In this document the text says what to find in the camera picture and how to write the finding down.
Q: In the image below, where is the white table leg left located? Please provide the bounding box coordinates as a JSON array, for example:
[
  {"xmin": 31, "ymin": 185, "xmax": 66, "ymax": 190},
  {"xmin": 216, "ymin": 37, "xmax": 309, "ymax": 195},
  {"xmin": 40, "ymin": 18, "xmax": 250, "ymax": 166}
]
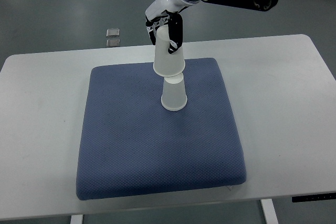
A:
[{"xmin": 70, "ymin": 215, "xmax": 83, "ymax": 224}]

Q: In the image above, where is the black table control panel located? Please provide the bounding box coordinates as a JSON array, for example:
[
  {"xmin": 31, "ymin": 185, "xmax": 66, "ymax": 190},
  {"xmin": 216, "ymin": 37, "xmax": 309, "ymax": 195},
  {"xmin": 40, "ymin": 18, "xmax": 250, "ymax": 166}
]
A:
[{"xmin": 291, "ymin": 193, "xmax": 336, "ymax": 203}]

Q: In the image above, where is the lower metal floor plate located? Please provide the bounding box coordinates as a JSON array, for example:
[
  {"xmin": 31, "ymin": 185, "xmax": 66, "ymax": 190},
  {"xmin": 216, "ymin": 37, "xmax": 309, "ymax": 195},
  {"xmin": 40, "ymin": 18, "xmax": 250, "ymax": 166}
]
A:
[{"xmin": 106, "ymin": 39, "xmax": 120, "ymax": 48}]

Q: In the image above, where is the white paper cup on mat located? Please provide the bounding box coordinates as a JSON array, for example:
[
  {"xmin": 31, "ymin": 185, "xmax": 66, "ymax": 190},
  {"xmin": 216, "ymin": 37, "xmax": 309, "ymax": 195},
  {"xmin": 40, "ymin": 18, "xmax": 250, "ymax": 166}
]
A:
[{"xmin": 161, "ymin": 72, "xmax": 187, "ymax": 111}]

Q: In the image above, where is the white table leg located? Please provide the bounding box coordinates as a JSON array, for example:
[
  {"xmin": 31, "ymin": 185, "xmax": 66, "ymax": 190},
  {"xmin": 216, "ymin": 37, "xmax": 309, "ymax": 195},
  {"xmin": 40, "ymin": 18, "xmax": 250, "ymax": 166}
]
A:
[
  {"xmin": 260, "ymin": 199, "xmax": 279, "ymax": 224},
  {"xmin": 70, "ymin": 215, "xmax": 83, "ymax": 224}
]

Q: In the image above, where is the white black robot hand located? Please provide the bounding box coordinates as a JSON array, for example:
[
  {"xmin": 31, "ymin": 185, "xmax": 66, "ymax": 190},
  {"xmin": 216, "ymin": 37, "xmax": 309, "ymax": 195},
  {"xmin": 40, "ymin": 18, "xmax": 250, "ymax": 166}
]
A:
[{"xmin": 145, "ymin": 0, "xmax": 196, "ymax": 54}]

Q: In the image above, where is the white table leg right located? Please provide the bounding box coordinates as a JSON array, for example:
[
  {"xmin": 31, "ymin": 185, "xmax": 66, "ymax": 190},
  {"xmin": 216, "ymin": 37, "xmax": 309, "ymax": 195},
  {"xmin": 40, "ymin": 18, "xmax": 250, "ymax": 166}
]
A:
[{"xmin": 260, "ymin": 199, "xmax": 279, "ymax": 224}]

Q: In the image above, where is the white paper cup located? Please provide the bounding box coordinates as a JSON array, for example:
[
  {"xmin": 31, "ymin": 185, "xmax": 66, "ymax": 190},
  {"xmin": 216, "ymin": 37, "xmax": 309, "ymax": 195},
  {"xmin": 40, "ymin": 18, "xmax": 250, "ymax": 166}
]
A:
[
  {"xmin": 161, "ymin": 72, "xmax": 187, "ymax": 111},
  {"xmin": 153, "ymin": 25, "xmax": 185, "ymax": 77}
]

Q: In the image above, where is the blue textured cushion mat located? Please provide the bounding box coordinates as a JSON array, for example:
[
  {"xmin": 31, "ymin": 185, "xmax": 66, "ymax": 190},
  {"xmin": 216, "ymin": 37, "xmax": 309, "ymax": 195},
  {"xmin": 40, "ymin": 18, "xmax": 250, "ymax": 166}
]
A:
[{"xmin": 76, "ymin": 58, "xmax": 246, "ymax": 200}]

